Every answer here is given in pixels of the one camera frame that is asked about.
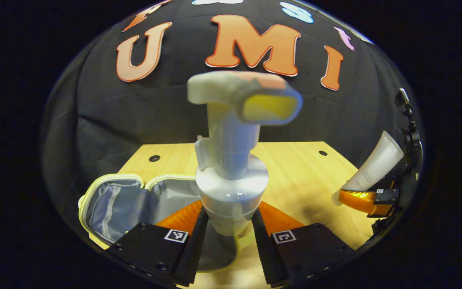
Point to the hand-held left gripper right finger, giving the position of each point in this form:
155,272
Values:
265,249

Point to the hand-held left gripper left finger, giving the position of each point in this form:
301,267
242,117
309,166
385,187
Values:
193,249

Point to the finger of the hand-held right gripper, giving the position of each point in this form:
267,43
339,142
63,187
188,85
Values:
361,199

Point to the white squeeze tube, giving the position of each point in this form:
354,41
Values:
375,164

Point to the white pump bottle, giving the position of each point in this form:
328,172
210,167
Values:
231,180

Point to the yellow-trimmed grey suitcase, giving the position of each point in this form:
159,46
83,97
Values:
114,208

